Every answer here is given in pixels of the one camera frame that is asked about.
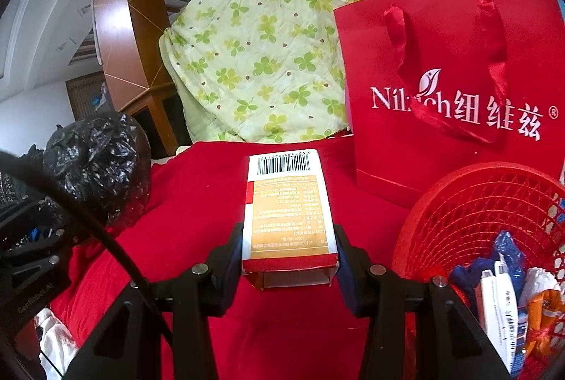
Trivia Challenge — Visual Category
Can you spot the black cable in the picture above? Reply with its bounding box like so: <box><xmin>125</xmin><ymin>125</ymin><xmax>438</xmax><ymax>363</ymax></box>
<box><xmin>0</xmin><ymin>150</ymin><xmax>175</xmax><ymax>348</ymax></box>

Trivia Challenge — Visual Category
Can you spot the orange wrapper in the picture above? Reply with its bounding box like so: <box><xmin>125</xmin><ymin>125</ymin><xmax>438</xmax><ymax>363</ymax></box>
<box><xmin>525</xmin><ymin>289</ymin><xmax>565</xmax><ymax>358</ymax></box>

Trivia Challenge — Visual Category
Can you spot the green clover print quilt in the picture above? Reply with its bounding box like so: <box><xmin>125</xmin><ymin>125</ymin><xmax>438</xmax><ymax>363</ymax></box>
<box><xmin>160</xmin><ymin>0</ymin><xmax>477</xmax><ymax>145</ymax></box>

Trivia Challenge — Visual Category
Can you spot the long white box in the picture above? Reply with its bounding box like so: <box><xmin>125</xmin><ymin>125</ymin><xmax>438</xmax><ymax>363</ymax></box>
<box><xmin>479</xmin><ymin>261</ymin><xmax>528</xmax><ymax>376</ymax></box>

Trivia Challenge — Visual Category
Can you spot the brown door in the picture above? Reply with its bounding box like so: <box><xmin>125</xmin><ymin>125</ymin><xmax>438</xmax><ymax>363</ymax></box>
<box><xmin>65</xmin><ymin>71</ymin><xmax>111</xmax><ymax>120</ymax></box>

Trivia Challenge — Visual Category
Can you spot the black plastic bag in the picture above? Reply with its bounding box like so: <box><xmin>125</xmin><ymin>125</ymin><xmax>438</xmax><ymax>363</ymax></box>
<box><xmin>43</xmin><ymin>112</ymin><xmax>153</xmax><ymax>228</ymax></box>

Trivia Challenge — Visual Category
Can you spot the red paper gift bag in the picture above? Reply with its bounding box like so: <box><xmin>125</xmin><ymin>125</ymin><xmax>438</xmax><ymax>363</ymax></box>
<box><xmin>332</xmin><ymin>0</ymin><xmax>565</xmax><ymax>211</ymax></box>

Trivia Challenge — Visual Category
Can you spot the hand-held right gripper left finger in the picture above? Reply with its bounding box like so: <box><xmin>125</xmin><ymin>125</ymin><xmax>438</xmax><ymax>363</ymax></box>
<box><xmin>64</xmin><ymin>222</ymin><xmax>245</xmax><ymax>380</ymax></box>

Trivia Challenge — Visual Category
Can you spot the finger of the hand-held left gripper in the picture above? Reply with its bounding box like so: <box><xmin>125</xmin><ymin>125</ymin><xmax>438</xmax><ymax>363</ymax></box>
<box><xmin>0</xmin><ymin>195</ymin><xmax>79</xmax><ymax>270</ymax></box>

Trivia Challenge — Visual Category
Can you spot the wooden pillar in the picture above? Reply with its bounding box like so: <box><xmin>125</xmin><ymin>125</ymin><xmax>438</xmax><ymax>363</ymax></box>
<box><xmin>92</xmin><ymin>0</ymin><xmax>177</xmax><ymax>107</ymax></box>

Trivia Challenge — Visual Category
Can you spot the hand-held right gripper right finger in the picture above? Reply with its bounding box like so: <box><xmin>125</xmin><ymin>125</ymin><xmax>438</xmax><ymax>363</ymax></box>
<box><xmin>333</xmin><ymin>223</ymin><xmax>513</xmax><ymax>380</ymax></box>

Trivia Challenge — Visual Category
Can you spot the blue plastic bag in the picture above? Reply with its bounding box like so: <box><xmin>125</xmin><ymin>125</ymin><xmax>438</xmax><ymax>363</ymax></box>
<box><xmin>450</xmin><ymin>230</ymin><xmax>526</xmax><ymax>310</ymax></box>

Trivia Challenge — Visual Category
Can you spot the red plastic mesh basket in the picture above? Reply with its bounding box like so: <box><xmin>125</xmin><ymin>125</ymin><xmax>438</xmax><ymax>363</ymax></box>
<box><xmin>392</xmin><ymin>162</ymin><xmax>565</xmax><ymax>380</ymax></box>

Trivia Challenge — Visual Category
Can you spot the white cloth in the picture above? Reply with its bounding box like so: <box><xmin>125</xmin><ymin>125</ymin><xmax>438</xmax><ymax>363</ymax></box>
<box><xmin>33</xmin><ymin>309</ymin><xmax>82</xmax><ymax>380</ymax></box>

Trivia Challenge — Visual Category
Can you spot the white tissue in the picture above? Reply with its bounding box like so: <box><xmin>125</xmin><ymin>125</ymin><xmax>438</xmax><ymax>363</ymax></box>
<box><xmin>518</xmin><ymin>266</ymin><xmax>561</xmax><ymax>306</ymax></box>

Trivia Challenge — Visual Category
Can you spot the red fleece blanket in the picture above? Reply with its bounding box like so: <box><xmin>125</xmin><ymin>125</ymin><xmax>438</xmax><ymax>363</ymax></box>
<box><xmin>44</xmin><ymin>137</ymin><xmax>464</xmax><ymax>380</ymax></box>

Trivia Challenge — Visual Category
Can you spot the wooden cabinet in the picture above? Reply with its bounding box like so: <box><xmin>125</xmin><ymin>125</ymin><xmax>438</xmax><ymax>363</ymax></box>
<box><xmin>128</xmin><ymin>95</ymin><xmax>195</xmax><ymax>160</ymax></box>

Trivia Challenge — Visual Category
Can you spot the white orange carton box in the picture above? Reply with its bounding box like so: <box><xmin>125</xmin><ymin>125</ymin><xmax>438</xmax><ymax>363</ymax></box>
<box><xmin>240</xmin><ymin>149</ymin><xmax>340</xmax><ymax>290</ymax></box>

